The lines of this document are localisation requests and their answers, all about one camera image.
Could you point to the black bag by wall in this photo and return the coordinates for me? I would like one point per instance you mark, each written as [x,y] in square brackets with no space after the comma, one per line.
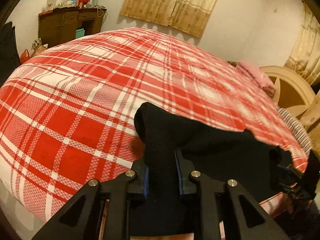
[9,58]

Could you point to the striped pillow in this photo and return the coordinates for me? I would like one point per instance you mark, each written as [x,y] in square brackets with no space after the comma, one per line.
[296,129]

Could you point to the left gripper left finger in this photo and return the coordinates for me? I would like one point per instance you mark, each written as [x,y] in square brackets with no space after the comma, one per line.
[98,209]

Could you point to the cream wooden headboard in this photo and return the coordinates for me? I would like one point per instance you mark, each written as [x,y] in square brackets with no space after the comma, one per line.
[293,93]

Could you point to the white greeting card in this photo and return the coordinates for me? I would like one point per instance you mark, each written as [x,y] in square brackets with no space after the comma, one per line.
[50,5]

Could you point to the pink folded blanket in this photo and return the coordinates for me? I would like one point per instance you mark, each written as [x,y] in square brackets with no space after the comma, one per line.
[259,77]

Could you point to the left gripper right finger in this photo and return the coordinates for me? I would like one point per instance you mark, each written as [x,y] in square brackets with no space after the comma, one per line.
[223,209]

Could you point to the red plaid bed sheet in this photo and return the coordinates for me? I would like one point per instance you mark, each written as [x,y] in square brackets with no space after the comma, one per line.
[67,114]

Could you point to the beige side curtain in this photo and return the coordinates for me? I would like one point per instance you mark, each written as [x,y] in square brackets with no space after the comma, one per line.
[304,60]

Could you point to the beige patterned window curtain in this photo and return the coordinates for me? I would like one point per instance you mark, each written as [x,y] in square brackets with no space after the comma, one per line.
[188,16]

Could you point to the black pants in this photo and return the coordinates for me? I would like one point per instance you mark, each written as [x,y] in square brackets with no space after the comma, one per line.
[219,154]

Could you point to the dark wooden desk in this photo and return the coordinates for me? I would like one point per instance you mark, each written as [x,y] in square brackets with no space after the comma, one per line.
[60,25]

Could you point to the teal box under desk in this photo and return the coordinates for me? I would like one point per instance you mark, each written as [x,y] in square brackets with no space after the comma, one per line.
[79,33]

